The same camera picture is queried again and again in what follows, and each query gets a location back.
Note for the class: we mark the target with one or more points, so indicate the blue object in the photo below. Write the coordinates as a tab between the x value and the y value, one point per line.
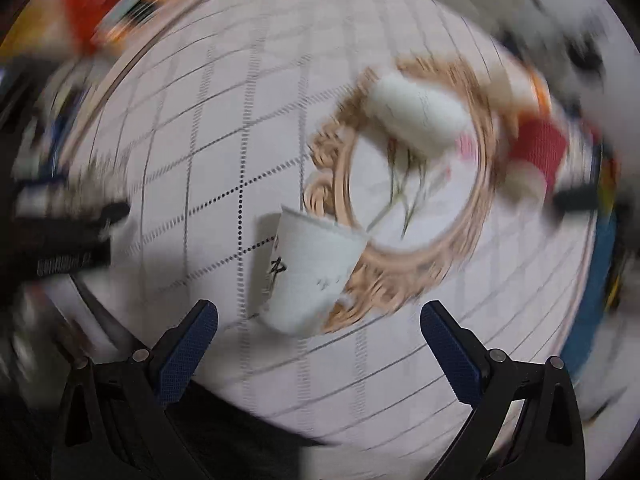
595	290

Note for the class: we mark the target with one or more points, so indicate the white and grey cloth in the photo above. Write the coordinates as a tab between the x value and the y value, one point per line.
505	5

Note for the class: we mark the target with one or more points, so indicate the plain white paper cup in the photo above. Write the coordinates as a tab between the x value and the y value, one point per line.
415	112

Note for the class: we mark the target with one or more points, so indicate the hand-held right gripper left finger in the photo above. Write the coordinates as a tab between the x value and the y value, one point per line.
186	355

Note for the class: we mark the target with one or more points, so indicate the round tray with golden rim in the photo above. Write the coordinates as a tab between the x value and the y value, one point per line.
430	215

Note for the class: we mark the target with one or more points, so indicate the white paper cup black print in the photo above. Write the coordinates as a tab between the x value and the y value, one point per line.
305	280

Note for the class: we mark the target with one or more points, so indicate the red cup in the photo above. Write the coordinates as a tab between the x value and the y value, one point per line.
540	147

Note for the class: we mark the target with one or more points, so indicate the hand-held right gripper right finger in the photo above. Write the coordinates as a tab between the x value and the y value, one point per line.
452	355

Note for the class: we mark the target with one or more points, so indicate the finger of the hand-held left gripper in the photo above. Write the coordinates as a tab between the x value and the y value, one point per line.
116	212

